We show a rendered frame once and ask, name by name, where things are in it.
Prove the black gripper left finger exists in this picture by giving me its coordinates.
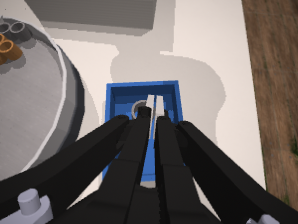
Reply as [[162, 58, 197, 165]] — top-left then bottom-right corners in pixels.
[[0, 95, 154, 224]]

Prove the blue crate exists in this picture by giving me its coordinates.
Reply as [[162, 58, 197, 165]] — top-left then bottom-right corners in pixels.
[[105, 80, 183, 182]]

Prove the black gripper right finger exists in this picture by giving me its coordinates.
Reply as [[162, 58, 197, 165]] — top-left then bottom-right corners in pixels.
[[153, 96, 298, 224]]

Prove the grey round table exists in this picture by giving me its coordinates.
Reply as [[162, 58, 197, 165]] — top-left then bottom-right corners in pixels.
[[0, 15, 85, 181]]

